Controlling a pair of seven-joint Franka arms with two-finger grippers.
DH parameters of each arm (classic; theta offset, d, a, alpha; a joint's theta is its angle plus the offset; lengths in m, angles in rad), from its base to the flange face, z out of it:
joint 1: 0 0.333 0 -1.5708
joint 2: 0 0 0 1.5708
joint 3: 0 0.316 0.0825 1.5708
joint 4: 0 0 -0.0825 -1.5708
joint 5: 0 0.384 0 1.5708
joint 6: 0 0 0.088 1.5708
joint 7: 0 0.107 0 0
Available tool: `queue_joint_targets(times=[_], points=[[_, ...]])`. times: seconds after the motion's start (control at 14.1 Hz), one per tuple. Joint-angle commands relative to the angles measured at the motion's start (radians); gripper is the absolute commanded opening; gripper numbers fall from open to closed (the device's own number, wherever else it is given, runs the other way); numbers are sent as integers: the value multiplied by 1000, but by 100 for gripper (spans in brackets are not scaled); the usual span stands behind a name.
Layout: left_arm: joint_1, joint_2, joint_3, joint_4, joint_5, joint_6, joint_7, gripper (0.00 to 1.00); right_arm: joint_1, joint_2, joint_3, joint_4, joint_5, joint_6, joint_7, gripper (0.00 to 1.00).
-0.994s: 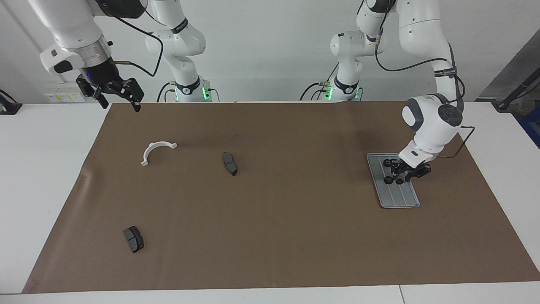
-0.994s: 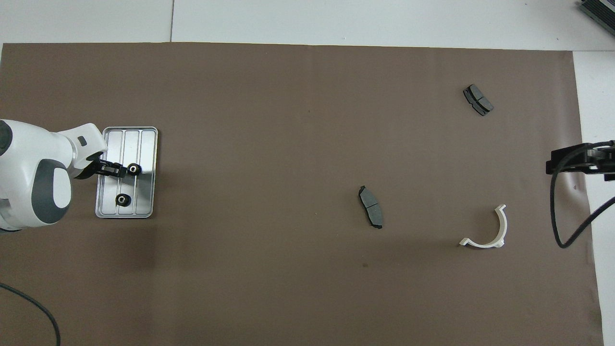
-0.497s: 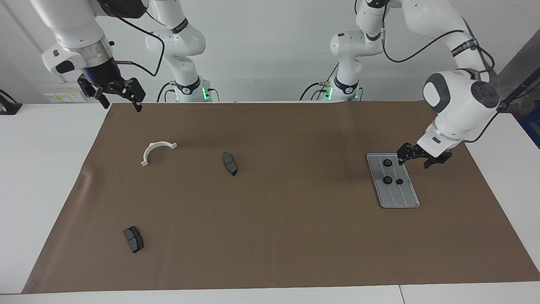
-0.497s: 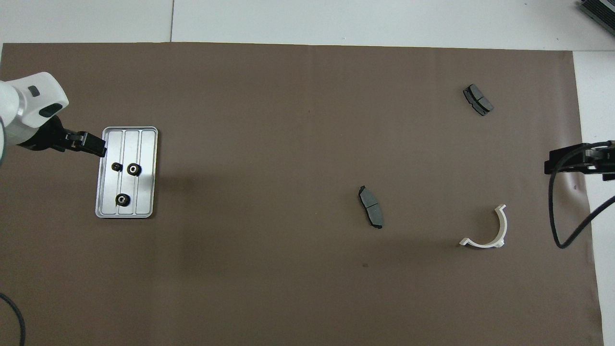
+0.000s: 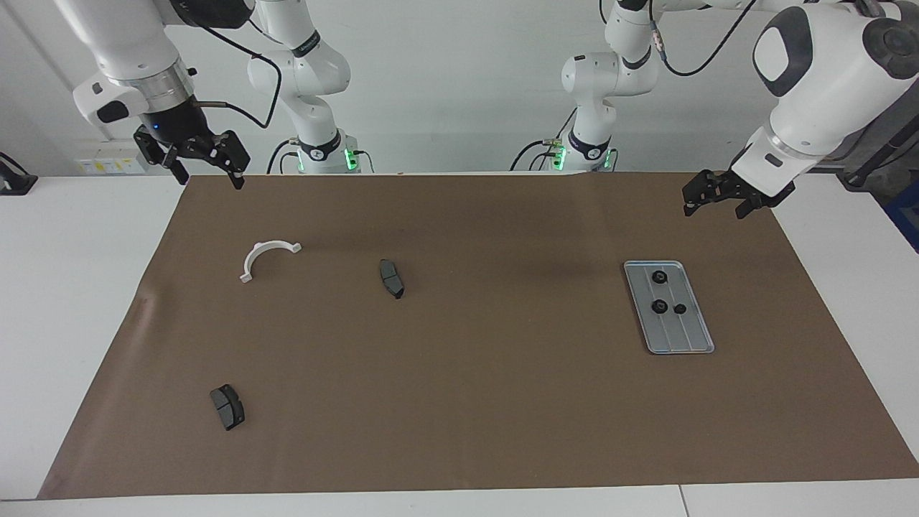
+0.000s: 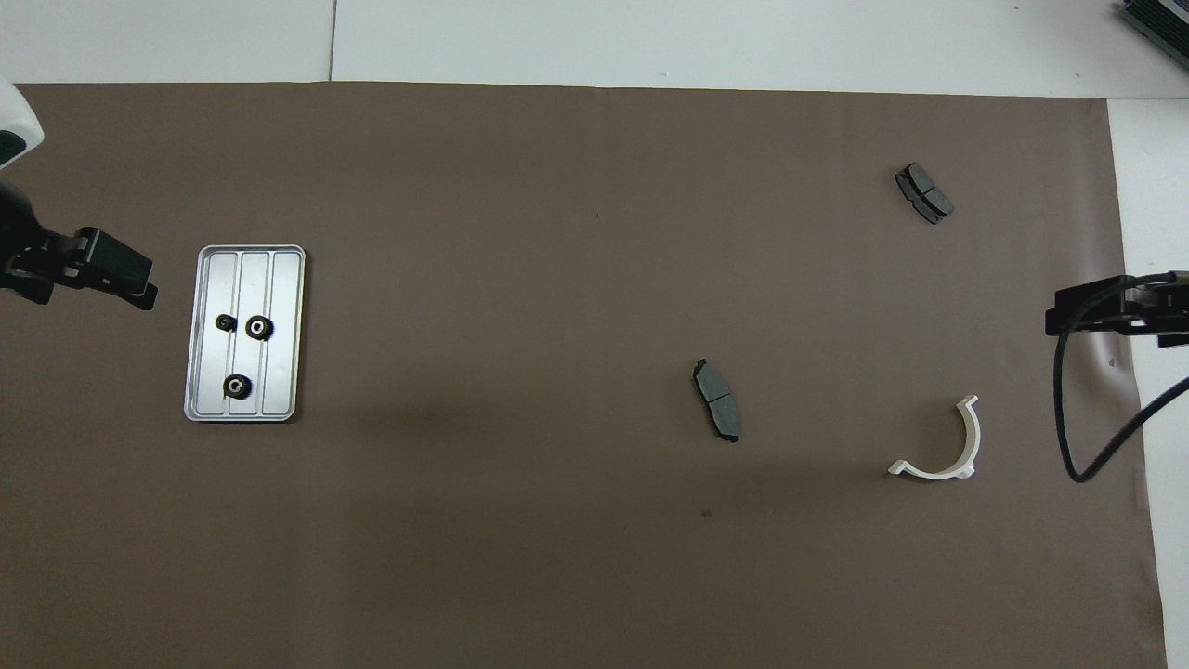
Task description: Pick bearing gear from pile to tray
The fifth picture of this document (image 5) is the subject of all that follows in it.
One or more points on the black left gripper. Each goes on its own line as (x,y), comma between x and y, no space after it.
(770,199)

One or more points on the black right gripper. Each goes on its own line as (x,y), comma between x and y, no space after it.
(176,126)

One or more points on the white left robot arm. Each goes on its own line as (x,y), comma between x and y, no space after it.
(826,72)

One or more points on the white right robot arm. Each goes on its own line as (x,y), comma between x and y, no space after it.
(136,43)

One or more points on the silver metal tray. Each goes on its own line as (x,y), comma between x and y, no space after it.
(686,337)

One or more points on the white semicircular plastic clamp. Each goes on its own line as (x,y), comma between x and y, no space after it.
(260,249)

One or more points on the black stand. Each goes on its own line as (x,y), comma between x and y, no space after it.
(858,179)

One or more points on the blue object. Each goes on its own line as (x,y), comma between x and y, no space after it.
(906,215)

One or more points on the dark grey brake pad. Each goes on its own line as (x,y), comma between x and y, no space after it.
(228,409)
(392,280)

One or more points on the brown table mat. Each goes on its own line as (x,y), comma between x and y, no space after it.
(502,395)

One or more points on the white wall socket box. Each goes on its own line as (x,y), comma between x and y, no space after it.
(111,156)

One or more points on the black bracket object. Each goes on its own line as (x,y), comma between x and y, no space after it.
(14,181)

